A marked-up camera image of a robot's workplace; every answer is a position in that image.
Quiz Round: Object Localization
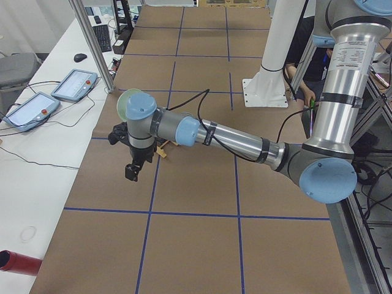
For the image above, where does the wooden dish rack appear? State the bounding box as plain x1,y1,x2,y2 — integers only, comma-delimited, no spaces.
156,138,179,159

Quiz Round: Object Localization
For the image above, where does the pale green ceramic plate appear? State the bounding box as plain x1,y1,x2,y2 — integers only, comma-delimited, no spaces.
116,89,141,122

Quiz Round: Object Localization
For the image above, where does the near teach pendant tablet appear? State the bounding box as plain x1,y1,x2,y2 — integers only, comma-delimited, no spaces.
3,92,60,132

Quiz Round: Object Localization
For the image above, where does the black computer mouse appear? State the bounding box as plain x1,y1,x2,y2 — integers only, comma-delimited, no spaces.
73,53,88,63

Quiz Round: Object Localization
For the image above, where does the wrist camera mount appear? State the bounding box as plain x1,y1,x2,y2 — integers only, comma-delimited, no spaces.
108,122,130,146

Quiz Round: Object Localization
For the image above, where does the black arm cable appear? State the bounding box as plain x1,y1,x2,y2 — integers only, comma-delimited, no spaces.
167,88,255,162

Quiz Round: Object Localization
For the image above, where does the far teach pendant tablet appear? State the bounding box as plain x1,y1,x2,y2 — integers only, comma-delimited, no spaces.
51,69,98,102

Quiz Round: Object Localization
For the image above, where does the black keyboard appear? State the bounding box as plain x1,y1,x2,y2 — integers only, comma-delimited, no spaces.
92,24,111,52

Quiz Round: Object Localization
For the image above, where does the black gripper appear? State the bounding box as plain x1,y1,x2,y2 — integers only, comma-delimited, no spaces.
125,145,154,182

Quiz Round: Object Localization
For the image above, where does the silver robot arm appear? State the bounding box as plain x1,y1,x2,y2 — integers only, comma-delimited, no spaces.
125,1,391,203

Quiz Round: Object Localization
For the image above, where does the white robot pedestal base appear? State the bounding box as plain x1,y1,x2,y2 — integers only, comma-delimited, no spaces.
243,0,307,108

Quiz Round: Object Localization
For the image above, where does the aluminium frame post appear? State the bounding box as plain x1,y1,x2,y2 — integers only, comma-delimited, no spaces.
69,0,115,93

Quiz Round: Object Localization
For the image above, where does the seated person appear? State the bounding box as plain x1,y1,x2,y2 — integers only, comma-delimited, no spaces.
283,15,334,108

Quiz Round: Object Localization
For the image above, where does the red cylinder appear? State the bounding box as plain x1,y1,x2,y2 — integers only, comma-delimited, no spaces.
1,250,42,276

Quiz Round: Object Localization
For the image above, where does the teach pendant tablet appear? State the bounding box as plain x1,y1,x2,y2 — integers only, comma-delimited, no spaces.
51,69,98,102
3,92,60,132

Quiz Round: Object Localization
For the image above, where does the green handled screwdriver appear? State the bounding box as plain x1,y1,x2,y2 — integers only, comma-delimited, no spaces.
309,99,315,137

